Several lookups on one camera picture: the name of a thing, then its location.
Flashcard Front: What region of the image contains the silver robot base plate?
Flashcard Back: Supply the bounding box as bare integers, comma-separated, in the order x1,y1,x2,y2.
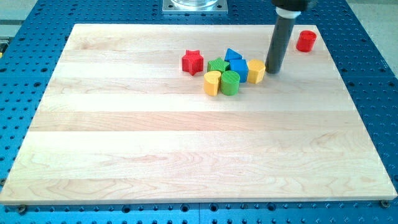
162,0,228,15

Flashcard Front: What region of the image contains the yellow pentagon block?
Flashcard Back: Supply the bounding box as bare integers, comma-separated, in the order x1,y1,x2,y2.
247,59,266,84

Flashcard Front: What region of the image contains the blue cube block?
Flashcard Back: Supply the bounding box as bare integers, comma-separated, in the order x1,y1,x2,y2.
229,59,248,83

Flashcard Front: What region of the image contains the board corner clamp screw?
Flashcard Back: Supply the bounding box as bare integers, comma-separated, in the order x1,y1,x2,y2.
16,205,27,215
379,200,391,208

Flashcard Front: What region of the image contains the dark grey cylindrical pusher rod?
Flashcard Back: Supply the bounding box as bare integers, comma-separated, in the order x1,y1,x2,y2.
265,7,301,74

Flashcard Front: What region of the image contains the board corner clamp screw right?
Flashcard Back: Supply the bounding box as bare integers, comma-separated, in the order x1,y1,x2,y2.
379,200,391,208

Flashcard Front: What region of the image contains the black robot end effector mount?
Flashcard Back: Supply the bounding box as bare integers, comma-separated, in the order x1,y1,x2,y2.
271,0,317,11

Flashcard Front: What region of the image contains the green cylinder block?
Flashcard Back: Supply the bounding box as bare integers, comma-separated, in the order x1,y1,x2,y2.
220,70,240,96

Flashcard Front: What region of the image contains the blue triangle block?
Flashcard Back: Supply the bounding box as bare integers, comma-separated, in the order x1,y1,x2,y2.
224,48,243,62

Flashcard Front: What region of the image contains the red cylinder block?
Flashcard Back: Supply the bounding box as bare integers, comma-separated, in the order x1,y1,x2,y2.
296,30,317,52

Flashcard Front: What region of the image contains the blue perforated table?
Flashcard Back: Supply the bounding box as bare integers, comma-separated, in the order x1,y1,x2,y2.
1,0,397,223

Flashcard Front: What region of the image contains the green star block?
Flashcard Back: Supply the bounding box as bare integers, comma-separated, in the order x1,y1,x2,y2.
207,57,230,73

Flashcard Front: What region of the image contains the yellow heart block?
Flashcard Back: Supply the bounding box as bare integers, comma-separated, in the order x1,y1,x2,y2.
203,70,221,96

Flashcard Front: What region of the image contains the board corner clamp screw left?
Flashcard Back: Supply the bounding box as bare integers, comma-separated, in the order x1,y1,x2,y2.
16,205,27,215

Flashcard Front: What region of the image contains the red star block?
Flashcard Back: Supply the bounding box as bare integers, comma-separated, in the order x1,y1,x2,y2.
182,50,204,76

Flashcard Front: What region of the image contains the wooden board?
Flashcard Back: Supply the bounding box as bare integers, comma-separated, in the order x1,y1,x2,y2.
1,24,397,205

